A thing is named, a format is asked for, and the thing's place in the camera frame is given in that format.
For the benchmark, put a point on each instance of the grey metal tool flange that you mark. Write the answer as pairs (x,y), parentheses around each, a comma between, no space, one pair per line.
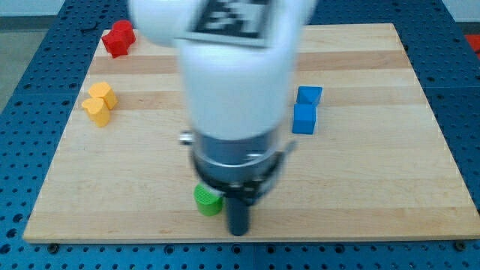
(246,169)

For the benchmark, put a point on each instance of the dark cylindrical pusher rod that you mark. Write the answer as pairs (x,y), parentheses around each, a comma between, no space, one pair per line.
(237,215)

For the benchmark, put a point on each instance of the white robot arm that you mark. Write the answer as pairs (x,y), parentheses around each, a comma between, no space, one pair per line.
(237,60)

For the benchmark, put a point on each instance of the red star block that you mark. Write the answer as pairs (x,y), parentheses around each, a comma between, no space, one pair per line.
(116,43)

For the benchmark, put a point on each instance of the green cylinder block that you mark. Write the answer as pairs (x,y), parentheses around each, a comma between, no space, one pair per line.
(207,203)

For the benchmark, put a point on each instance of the blue cube block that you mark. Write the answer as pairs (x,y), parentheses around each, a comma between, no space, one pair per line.
(304,118)

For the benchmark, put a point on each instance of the blue triangular block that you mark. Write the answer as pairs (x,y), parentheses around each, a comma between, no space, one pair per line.
(309,95)

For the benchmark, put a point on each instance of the wooden board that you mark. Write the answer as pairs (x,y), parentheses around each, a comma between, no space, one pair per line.
(377,167)

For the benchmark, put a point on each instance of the black white fiducial tag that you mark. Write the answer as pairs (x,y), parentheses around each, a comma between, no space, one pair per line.
(245,23)

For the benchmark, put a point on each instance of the yellow heart block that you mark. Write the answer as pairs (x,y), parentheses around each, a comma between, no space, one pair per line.
(97,110)

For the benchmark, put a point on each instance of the yellow hexagon block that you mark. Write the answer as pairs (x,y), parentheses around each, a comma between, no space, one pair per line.
(104,91)

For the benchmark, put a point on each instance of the red round block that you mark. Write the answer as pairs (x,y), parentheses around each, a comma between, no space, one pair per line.
(123,30)

